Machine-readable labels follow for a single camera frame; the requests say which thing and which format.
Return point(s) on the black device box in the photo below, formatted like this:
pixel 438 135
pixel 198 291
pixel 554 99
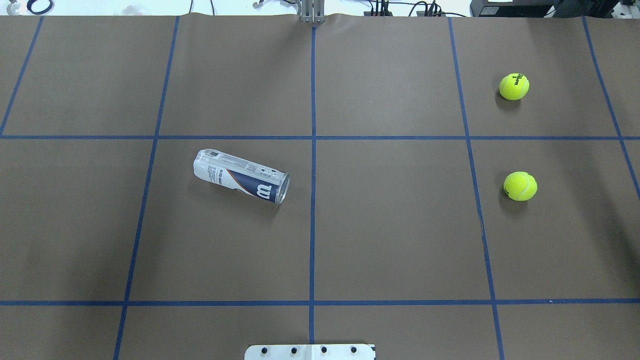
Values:
pixel 542 8

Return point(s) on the grey metal camera mount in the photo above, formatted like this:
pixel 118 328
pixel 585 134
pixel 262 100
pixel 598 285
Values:
pixel 311 11

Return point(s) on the tennis ball can holder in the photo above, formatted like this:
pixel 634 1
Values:
pixel 238 174

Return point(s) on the yellow Wilson 3 tennis ball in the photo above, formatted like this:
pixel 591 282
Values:
pixel 514 86

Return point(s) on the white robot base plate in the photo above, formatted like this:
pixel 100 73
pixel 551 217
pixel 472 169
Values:
pixel 340 351

